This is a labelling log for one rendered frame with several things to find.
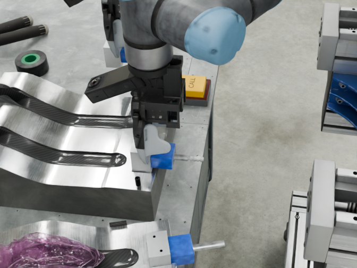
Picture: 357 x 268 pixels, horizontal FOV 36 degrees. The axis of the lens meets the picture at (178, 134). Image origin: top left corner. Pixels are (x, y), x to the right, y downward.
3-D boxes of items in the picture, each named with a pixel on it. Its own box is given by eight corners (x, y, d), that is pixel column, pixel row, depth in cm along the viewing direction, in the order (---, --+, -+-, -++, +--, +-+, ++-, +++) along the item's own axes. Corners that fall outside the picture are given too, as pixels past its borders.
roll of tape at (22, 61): (13, 67, 143) (9, 56, 141) (42, 57, 146) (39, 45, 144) (24, 83, 138) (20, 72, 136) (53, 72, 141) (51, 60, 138)
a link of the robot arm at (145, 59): (117, 48, 82) (129, 18, 87) (120, 72, 85) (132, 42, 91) (167, 51, 81) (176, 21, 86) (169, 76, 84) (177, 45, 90)
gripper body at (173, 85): (179, 133, 92) (177, 75, 83) (129, 128, 93) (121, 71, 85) (186, 102, 97) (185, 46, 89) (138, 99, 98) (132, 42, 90)
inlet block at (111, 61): (167, 58, 126) (166, 38, 122) (163, 71, 122) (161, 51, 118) (111, 54, 127) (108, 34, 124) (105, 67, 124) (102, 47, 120)
